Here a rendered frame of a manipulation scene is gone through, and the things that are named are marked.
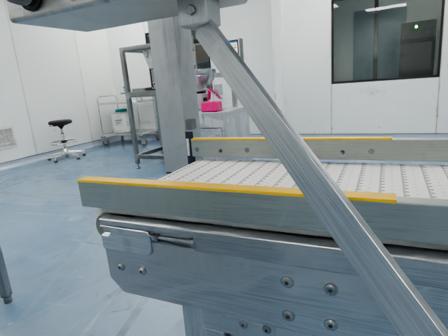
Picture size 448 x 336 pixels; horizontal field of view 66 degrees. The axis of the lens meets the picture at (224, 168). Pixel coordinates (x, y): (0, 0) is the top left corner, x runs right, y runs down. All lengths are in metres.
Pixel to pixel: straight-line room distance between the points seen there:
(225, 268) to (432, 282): 0.18
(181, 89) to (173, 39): 0.09
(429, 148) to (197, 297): 0.38
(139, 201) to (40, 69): 6.20
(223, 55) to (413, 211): 0.19
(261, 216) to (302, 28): 5.42
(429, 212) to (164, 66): 0.52
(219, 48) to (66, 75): 6.57
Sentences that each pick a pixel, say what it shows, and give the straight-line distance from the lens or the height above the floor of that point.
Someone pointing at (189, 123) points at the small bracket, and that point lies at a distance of 0.67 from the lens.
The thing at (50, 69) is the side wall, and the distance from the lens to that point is 6.67.
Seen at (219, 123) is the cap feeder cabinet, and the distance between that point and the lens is 3.04.
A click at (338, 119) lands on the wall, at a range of 5.60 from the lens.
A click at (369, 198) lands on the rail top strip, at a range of 0.30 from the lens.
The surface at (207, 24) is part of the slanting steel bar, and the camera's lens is 0.33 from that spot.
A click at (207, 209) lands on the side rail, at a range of 0.35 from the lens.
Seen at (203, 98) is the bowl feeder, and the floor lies 0.87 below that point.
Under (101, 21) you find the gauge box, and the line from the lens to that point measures 0.43.
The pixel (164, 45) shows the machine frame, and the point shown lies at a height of 1.08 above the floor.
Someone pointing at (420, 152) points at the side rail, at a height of 0.89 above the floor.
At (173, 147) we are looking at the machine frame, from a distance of 0.70.
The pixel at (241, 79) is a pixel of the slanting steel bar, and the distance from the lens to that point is 0.28.
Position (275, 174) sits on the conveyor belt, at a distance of 0.51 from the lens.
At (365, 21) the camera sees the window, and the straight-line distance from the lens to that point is 5.56.
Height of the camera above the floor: 1.01
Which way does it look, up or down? 14 degrees down
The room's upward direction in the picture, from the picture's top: 5 degrees counter-clockwise
